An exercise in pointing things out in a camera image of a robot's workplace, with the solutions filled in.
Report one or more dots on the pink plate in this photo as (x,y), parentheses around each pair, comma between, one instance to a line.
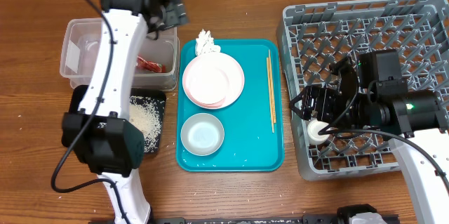
(230,67)

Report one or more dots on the wooden chopstick right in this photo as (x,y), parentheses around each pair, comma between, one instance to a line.
(273,98)

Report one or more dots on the grey bowl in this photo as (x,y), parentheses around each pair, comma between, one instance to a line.
(202,134)

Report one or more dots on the black plastic tray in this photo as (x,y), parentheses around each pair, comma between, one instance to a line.
(116,140)

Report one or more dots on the wooden chopstick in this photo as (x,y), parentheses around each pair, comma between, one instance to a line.
(273,98)
(269,94)

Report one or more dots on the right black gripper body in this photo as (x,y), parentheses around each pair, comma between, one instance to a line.
(341,109)

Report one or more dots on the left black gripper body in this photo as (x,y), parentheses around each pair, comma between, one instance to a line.
(171,14)

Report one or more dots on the red snack wrapper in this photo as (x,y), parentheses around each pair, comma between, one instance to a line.
(150,66)

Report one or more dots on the grey dishwasher rack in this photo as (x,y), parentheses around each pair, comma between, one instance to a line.
(313,36)

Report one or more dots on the white cup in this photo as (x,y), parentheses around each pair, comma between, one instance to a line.
(313,128)

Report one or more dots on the spilled rice pile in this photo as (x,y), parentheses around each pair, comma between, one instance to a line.
(146,119)

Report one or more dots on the pink small bowl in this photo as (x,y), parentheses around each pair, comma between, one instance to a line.
(206,85)

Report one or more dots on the white tissue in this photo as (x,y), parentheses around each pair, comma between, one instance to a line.
(205,44)

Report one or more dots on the wooden chopstick left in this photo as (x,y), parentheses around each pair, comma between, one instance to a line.
(269,94)

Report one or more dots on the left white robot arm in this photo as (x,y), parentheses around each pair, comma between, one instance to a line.
(125,25)

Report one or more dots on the teal plastic serving tray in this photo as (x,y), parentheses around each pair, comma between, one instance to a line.
(249,144)

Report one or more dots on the clear plastic bin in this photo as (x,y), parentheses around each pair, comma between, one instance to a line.
(80,50)

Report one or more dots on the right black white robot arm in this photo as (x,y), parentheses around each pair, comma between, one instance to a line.
(413,124)

